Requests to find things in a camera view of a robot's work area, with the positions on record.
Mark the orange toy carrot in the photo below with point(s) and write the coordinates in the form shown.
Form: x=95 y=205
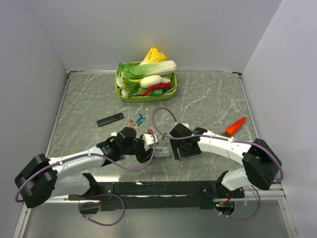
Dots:
x=232 y=129

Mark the long green napa cabbage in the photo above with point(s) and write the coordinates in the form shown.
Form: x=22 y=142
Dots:
x=140 y=71

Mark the white toy radish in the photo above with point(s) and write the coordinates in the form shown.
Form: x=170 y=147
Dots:
x=153 y=80

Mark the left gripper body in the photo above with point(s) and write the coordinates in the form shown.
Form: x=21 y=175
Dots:
x=141 y=154

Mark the small green bok choy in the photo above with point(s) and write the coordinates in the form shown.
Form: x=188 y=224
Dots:
x=121 y=77

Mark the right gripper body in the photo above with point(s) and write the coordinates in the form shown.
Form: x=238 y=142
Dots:
x=184 y=150

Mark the black remote control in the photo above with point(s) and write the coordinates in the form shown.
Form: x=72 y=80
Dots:
x=110 y=119

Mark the green parsley sprig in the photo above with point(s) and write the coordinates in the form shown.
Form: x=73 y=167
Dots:
x=127 y=87

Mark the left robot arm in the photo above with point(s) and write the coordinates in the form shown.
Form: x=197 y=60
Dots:
x=43 y=178

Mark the green plastic tray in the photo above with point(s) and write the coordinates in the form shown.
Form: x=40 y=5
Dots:
x=155 y=95

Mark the black base bar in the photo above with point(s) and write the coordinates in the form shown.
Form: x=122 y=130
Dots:
x=159 y=194

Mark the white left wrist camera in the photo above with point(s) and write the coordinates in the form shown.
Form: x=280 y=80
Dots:
x=148 y=139

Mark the red chili pepper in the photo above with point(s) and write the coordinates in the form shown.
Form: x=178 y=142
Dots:
x=154 y=87

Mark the yellow toy cabbage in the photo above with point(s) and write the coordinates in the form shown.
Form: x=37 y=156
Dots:
x=154 y=55

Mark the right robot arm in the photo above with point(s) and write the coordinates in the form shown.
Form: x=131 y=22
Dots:
x=259 y=164

